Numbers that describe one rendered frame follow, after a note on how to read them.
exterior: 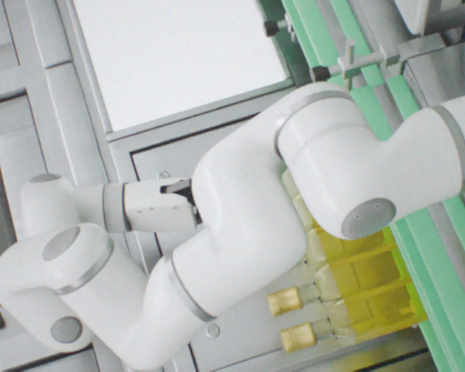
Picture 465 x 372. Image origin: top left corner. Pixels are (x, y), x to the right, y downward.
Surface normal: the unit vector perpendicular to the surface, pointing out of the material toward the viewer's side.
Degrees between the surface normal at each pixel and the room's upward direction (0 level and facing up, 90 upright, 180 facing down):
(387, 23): 90
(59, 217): 110
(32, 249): 68
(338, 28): 90
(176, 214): 75
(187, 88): 90
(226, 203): 63
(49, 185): 102
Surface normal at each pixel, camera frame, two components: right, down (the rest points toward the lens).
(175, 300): -0.18, 0.13
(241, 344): -0.07, -0.45
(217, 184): -0.58, -0.36
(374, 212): 0.38, 0.56
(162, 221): 0.04, 0.89
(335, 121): -0.03, -0.65
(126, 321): 0.25, 0.33
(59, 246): -0.59, -0.63
